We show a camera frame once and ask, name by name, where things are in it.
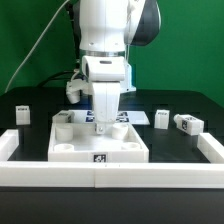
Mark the white cable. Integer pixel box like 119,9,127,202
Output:
3,0,71,95

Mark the white square tabletop part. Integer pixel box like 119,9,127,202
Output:
48,123,149,163

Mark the black cable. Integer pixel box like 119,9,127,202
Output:
36,69,84,88

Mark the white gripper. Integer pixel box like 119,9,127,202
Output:
82,56,125,135

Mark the white U-shaped fence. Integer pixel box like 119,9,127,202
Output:
0,129,224,189

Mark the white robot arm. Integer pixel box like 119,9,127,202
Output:
66,0,161,134

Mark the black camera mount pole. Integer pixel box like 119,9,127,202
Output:
66,2,81,44

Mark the white tag base sheet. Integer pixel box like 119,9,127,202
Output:
72,110,150,125

